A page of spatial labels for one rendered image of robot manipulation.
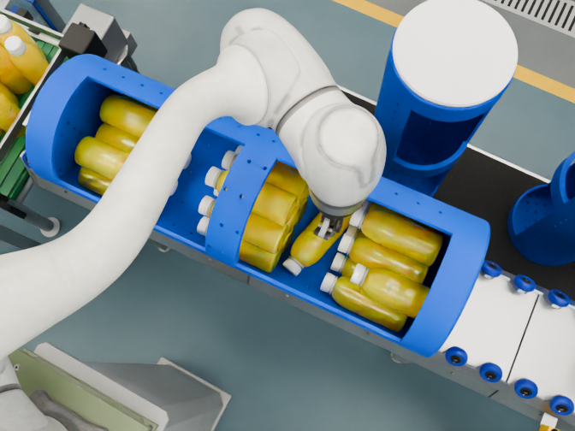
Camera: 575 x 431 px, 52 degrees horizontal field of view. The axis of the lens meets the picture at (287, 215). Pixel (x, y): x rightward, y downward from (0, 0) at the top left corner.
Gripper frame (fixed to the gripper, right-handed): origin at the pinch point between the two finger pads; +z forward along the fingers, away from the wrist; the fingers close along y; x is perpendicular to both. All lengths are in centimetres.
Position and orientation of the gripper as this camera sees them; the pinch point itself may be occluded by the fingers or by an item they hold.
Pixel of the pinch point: (334, 221)
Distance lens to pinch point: 106.2
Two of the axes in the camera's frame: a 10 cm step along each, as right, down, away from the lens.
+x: -9.0, -4.1, 1.5
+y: 4.3, -8.8, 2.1
